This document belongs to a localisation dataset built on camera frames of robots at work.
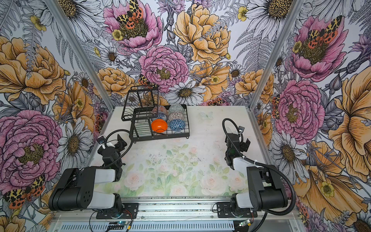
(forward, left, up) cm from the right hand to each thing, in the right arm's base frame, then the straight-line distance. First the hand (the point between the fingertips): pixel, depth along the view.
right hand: (238, 138), depth 91 cm
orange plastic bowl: (+15, +51, -3) cm, 53 cm away
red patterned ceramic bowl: (+32, +53, -3) cm, 62 cm away
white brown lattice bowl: (+26, +40, -5) cm, 48 cm away
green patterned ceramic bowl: (+33, +40, -4) cm, 52 cm away
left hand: (-1, +76, +3) cm, 76 cm away
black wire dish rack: (+6, +53, +13) cm, 55 cm away
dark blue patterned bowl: (+18, +39, -7) cm, 44 cm away
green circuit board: (-40, +65, -9) cm, 77 cm away
